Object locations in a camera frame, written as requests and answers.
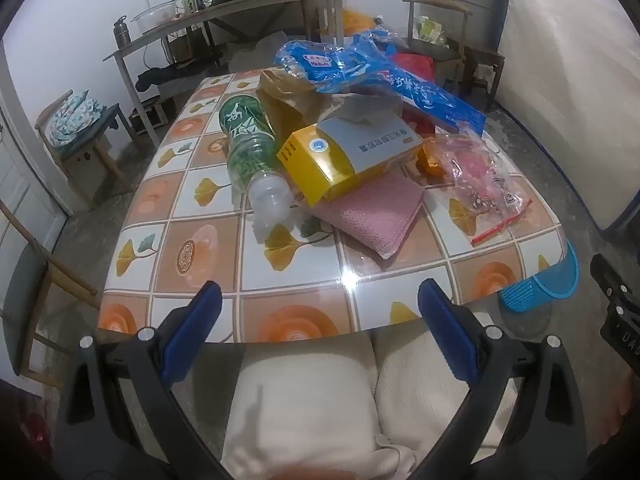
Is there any yellow white medicine box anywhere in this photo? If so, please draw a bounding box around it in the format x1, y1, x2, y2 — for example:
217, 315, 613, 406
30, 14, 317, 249
276, 116, 426, 208

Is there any white green packet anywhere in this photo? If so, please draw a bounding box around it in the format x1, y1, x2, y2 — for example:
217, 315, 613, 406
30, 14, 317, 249
415, 15, 447, 46

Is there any pink paper napkin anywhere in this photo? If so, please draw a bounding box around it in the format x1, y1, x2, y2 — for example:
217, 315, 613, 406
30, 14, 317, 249
312, 170, 426, 261

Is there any cardboard box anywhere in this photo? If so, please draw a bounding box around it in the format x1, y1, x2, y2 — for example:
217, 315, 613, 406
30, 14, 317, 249
167, 30, 211, 63

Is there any blue plastic bag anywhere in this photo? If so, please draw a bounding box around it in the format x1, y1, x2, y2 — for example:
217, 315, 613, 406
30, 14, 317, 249
272, 27, 488, 136

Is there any yellow plastic bag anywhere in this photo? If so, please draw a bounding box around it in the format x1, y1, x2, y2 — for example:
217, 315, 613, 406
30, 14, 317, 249
342, 9, 376, 36

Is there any patterned dining table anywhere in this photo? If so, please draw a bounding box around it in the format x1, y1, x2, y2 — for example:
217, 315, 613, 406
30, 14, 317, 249
97, 72, 563, 346

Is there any green plastic bottle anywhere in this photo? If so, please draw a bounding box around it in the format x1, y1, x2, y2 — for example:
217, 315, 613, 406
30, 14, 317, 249
219, 94, 296, 231

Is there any dark cloth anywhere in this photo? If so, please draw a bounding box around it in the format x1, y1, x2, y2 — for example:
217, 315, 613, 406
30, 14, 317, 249
136, 62, 201, 93

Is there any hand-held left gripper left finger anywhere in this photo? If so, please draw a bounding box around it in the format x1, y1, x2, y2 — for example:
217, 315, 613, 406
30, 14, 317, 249
55, 280, 236, 480

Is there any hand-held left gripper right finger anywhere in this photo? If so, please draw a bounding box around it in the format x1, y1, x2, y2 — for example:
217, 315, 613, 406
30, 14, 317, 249
405, 279, 590, 480

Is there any person's right hand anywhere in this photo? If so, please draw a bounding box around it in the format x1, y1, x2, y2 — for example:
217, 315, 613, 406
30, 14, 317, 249
600, 372, 640, 453

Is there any red snack bag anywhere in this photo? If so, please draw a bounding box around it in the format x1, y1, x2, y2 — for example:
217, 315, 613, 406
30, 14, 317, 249
392, 51, 451, 136

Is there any floral folded blanket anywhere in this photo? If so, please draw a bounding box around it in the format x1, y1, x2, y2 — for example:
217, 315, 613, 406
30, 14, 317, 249
42, 91, 108, 148

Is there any clear glass bowl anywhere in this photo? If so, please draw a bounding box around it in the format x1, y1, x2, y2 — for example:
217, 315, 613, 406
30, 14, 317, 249
131, 0, 181, 35

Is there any clear zip bag red strip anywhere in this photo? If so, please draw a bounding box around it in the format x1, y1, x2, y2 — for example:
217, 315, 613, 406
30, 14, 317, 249
422, 130, 533, 247

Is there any dark storage box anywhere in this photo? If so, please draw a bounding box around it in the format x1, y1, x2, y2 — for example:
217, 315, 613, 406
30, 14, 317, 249
129, 95, 173, 133

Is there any white sack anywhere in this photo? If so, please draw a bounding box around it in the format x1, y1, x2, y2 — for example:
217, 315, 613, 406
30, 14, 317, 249
227, 32, 296, 73

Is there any white mattress blue edge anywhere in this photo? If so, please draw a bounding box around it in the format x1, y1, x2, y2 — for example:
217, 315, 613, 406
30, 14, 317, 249
492, 0, 640, 233

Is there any metal water bottle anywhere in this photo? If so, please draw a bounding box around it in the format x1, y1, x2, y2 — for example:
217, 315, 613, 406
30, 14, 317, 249
112, 15, 132, 51

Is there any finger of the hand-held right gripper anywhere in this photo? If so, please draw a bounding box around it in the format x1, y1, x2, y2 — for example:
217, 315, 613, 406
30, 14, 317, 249
590, 254, 640, 313

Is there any brown paper bag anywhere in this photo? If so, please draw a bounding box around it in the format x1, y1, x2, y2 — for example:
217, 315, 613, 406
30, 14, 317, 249
256, 67, 351, 138

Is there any blue plastic basket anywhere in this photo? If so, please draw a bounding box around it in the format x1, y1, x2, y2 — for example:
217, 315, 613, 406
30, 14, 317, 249
497, 240, 581, 316

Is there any wooden chair grey seat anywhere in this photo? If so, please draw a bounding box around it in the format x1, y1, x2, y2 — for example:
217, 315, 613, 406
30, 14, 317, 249
0, 200, 101, 391

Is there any wooden chair dark seat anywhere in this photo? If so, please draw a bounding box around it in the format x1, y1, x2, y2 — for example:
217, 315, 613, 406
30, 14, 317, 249
35, 89, 136, 211

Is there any wooden armchair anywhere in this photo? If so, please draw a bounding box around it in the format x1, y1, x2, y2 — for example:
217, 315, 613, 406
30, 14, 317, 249
402, 0, 506, 101

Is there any long grey side table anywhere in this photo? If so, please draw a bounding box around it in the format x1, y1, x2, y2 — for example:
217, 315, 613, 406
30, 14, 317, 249
102, 0, 351, 136

